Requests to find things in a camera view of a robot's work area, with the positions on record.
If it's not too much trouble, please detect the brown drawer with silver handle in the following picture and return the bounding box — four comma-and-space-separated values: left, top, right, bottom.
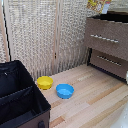
88, 48, 128, 80
84, 16, 128, 62

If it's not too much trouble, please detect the red yellow snack box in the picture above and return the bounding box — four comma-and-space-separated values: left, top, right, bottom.
86, 0, 112, 15

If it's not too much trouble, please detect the blue bowl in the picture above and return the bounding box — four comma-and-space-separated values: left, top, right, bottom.
55, 83, 75, 100

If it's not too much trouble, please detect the yellow bowl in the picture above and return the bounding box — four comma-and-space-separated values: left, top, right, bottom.
36, 75, 55, 91

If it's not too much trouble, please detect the black fabric storage box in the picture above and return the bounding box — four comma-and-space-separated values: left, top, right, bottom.
0, 59, 52, 128

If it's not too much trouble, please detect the white rounded object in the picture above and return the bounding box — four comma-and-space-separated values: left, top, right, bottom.
125, 69, 128, 85

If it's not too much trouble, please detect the dark drawer cabinet frame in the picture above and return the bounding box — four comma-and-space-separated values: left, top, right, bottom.
86, 10, 128, 83

